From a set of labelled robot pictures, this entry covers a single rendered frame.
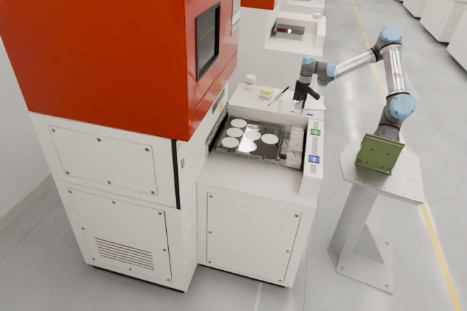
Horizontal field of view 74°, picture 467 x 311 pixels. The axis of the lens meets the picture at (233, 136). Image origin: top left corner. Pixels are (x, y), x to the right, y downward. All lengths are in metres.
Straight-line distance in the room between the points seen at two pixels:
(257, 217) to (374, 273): 1.09
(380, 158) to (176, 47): 1.31
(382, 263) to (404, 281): 0.16
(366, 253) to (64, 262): 2.10
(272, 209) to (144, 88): 0.89
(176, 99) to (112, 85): 0.26
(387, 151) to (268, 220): 0.75
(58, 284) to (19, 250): 0.44
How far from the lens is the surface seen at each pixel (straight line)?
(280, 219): 1.70
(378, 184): 1.88
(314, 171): 1.59
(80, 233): 2.10
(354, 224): 2.25
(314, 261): 2.44
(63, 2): 1.25
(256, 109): 2.01
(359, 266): 2.51
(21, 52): 1.47
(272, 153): 1.75
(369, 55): 2.08
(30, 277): 2.55
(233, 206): 1.70
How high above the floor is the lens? 1.96
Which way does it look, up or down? 35 degrees down
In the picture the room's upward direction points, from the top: 4 degrees clockwise
